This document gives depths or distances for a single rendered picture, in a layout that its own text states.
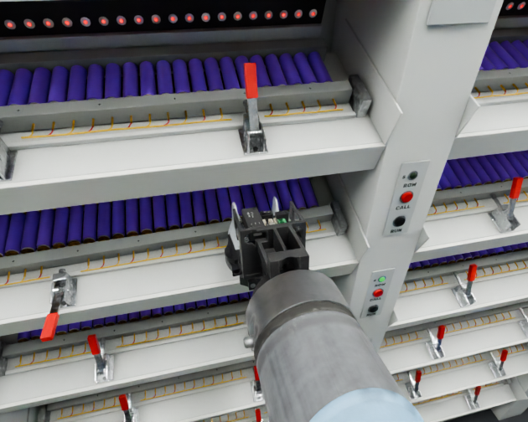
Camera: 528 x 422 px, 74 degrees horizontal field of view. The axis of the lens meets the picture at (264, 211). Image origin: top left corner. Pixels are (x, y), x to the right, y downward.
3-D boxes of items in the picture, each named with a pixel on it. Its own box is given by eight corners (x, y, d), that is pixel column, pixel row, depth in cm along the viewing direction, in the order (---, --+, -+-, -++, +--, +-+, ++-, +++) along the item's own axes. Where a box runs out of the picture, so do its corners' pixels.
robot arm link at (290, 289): (354, 367, 32) (249, 391, 30) (333, 327, 36) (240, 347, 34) (363, 290, 28) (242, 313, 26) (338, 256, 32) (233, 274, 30)
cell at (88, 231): (99, 208, 56) (97, 243, 53) (86, 209, 56) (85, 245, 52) (95, 201, 54) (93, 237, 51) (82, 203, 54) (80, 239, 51)
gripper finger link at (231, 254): (251, 227, 48) (273, 262, 40) (251, 239, 48) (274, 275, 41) (216, 234, 46) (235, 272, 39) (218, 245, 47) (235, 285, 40)
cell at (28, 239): (43, 215, 54) (38, 253, 51) (29, 217, 54) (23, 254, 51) (37, 209, 53) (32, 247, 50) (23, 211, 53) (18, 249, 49)
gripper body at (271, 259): (292, 198, 42) (332, 254, 31) (292, 257, 46) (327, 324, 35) (229, 206, 40) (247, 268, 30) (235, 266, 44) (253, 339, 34)
